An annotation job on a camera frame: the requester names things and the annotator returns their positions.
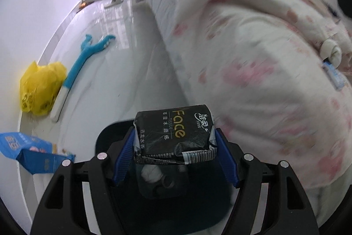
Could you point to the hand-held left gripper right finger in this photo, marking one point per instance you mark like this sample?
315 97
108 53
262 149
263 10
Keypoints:
227 160

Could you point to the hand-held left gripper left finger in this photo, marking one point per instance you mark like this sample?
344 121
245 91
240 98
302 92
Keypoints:
123 158

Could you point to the black tissue pack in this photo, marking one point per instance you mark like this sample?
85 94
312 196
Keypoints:
173 133

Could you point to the dark blue trash bin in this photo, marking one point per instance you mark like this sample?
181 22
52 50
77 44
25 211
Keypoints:
192 210

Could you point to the blue cardboard carton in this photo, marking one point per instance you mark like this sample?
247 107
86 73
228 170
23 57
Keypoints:
30 152

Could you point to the pink printed white blanket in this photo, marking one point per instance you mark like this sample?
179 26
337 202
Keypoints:
247 58

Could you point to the blue and white long brush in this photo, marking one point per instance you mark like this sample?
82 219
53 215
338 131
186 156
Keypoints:
82 58

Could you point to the yellow plastic bag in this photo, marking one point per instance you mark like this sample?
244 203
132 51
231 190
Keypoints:
41 87

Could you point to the blue tissue pack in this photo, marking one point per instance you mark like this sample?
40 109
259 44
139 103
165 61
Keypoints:
334 75

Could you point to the pale slipper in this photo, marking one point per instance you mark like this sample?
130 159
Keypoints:
113 2

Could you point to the small orange object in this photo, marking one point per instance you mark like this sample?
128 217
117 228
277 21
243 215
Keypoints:
81 5

